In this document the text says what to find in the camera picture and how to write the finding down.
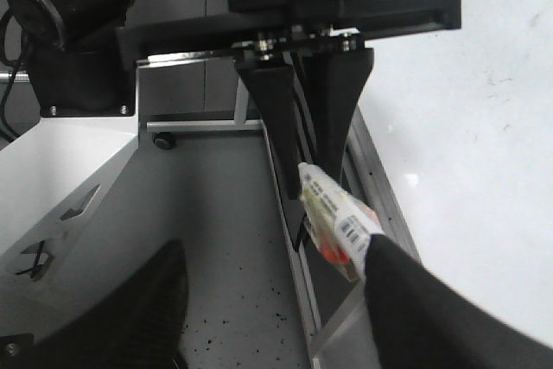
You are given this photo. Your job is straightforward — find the large white whiteboard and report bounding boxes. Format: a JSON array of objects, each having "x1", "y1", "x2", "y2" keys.
[{"x1": 361, "y1": 0, "x2": 552, "y2": 345}]

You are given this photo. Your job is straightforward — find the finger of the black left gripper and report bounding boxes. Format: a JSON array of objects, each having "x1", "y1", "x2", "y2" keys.
[
  {"x1": 235, "y1": 64, "x2": 300, "y2": 200},
  {"x1": 299, "y1": 48, "x2": 374, "y2": 181}
]

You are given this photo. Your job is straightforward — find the white whiteboard marker black tip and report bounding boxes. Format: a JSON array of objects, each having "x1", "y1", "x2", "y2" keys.
[{"x1": 298, "y1": 162, "x2": 384, "y2": 282}]

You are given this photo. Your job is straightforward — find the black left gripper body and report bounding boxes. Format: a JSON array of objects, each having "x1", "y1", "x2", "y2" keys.
[{"x1": 117, "y1": 0, "x2": 461, "y2": 67}]

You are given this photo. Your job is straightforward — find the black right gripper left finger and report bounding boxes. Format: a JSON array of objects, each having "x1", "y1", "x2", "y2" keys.
[{"x1": 32, "y1": 240, "x2": 188, "y2": 368}]

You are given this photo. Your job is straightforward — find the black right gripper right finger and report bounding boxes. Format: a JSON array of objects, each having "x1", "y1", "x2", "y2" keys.
[{"x1": 365, "y1": 234, "x2": 552, "y2": 368}]

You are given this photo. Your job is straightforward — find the black cable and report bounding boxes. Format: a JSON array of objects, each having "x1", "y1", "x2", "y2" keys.
[{"x1": 0, "y1": 0, "x2": 66, "y2": 141}]

